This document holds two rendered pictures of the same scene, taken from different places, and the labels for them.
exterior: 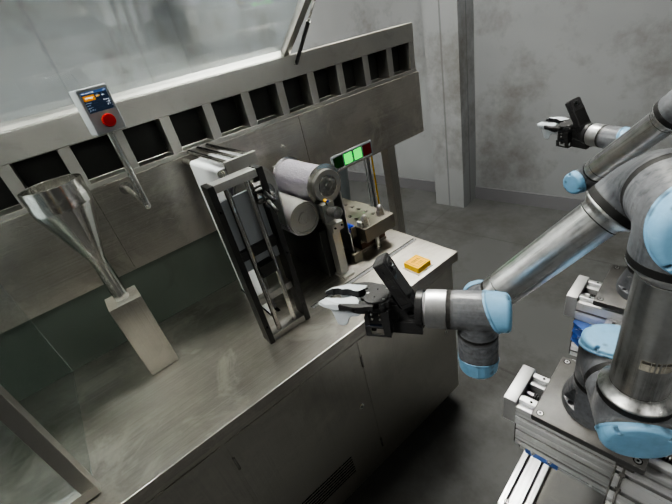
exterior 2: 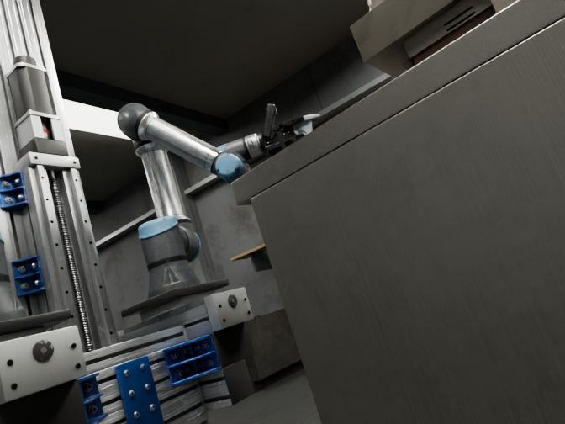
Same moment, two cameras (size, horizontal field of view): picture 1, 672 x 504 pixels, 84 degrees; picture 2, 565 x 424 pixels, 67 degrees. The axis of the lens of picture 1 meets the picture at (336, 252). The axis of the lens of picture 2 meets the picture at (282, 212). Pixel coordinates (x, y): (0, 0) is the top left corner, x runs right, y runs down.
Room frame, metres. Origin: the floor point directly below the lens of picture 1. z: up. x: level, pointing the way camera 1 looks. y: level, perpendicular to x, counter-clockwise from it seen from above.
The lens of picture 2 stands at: (1.80, -0.62, 0.69)
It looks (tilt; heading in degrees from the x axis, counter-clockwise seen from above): 12 degrees up; 159
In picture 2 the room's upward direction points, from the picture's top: 18 degrees counter-clockwise
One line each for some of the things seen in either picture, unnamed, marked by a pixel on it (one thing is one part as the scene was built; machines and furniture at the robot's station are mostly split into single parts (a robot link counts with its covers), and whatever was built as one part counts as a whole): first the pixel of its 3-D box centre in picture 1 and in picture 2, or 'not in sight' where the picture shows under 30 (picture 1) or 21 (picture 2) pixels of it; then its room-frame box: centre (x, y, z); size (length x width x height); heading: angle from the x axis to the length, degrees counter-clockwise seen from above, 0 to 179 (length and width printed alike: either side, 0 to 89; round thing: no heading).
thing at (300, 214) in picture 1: (286, 210); not in sight; (1.29, 0.14, 1.18); 0.26 x 0.12 x 0.12; 32
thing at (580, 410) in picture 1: (601, 391); (171, 278); (0.52, -0.52, 0.87); 0.15 x 0.15 x 0.10
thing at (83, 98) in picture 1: (99, 109); not in sight; (0.98, 0.46, 1.66); 0.07 x 0.07 x 0.10; 42
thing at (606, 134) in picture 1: (618, 139); not in sight; (1.11, -0.98, 1.21); 0.11 x 0.08 x 0.09; 13
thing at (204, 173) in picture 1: (231, 235); not in sight; (1.20, 0.34, 1.17); 0.34 x 0.05 x 0.54; 32
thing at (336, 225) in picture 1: (337, 241); not in sight; (1.19, -0.01, 1.05); 0.06 x 0.05 x 0.31; 32
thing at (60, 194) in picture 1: (56, 195); not in sight; (0.96, 0.64, 1.50); 0.14 x 0.14 x 0.06
